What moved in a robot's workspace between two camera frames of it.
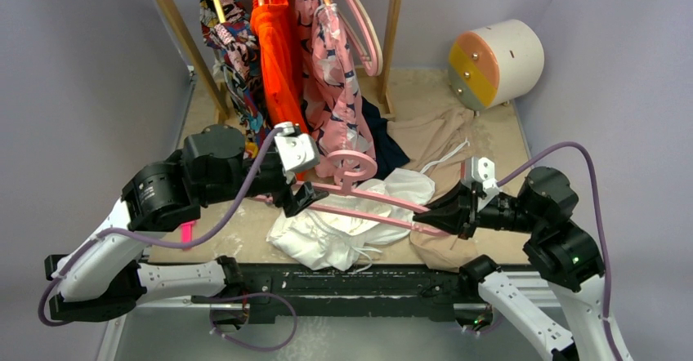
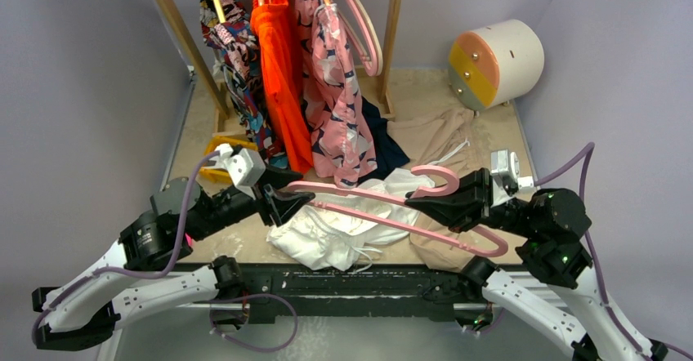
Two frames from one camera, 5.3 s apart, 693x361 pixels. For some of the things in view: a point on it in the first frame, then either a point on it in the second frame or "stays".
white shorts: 349,238 stays
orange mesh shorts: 272,24 stays
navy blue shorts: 387,153 stays
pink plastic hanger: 358,165 -> 448,238
